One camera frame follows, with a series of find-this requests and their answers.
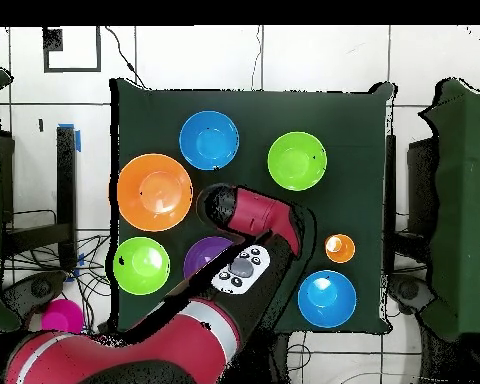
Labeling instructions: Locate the blue plastic bowl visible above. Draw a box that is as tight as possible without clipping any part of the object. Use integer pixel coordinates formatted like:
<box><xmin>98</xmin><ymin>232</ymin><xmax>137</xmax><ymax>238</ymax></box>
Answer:
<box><xmin>296</xmin><ymin>269</ymin><xmax>358</xmax><ymax>330</ymax></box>
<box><xmin>178</xmin><ymin>110</ymin><xmax>240</xmax><ymax>172</ymax></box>

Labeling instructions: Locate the purple plastic bowl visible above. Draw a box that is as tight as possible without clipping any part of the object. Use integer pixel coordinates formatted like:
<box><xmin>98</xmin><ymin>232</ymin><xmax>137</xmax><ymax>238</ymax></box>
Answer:
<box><xmin>182</xmin><ymin>236</ymin><xmax>236</xmax><ymax>280</ymax></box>

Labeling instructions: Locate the green plastic bowl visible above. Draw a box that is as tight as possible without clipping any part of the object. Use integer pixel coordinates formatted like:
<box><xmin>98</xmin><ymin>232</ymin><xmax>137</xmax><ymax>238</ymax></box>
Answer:
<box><xmin>266</xmin><ymin>131</ymin><xmax>328</xmax><ymax>192</ymax></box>
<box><xmin>112</xmin><ymin>236</ymin><xmax>172</xmax><ymax>296</ymax></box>

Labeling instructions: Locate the large orange plastic bowl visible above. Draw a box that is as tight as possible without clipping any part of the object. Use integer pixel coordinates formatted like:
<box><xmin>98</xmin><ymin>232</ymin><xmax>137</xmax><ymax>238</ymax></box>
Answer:
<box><xmin>116</xmin><ymin>152</ymin><xmax>194</xmax><ymax>233</ymax></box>

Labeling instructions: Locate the orange plastic cup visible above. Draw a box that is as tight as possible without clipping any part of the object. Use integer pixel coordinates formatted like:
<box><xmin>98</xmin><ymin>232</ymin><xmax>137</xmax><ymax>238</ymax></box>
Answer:
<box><xmin>324</xmin><ymin>233</ymin><xmax>357</xmax><ymax>264</ymax></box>

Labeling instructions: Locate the dark green tablecloth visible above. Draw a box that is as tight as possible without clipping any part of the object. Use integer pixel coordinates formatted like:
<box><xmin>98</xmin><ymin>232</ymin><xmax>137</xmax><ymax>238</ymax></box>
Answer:
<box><xmin>109</xmin><ymin>77</ymin><xmax>397</xmax><ymax>336</ymax></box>

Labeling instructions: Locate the black stand with blue tape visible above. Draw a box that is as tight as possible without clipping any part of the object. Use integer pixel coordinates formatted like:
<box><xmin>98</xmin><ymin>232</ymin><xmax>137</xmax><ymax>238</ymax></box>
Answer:
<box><xmin>1</xmin><ymin>123</ymin><xmax>82</xmax><ymax>273</ymax></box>

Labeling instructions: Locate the black box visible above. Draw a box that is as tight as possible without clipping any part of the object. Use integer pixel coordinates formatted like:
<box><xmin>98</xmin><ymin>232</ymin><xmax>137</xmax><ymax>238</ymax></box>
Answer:
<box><xmin>406</xmin><ymin>137</ymin><xmax>439</xmax><ymax>241</ymax></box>
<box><xmin>0</xmin><ymin>131</ymin><xmax>16</xmax><ymax>225</ymax></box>

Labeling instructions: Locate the pink plastic cup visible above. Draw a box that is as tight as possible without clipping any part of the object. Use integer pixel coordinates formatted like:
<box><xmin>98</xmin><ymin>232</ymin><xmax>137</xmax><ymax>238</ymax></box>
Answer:
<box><xmin>40</xmin><ymin>298</ymin><xmax>85</xmax><ymax>336</ymax></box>

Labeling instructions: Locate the tangle of black cables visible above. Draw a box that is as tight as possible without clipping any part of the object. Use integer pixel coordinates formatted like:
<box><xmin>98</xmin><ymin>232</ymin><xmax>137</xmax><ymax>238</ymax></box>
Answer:
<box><xmin>3</xmin><ymin>233</ymin><xmax>113</xmax><ymax>335</ymax></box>

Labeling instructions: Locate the black cable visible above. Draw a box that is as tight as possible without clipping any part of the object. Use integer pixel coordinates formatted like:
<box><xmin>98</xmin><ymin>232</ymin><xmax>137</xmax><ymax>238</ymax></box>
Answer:
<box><xmin>103</xmin><ymin>25</ymin><xmax>147</xmax><ymax>90</ymax></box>

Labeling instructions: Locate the dark square floor frame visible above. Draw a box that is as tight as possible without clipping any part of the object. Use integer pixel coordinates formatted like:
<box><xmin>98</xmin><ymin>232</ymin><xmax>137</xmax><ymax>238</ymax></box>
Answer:
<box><xmin>42</xmin><ymin>25</ymin><xmax>102</xmax><ymax>74</ymax></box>

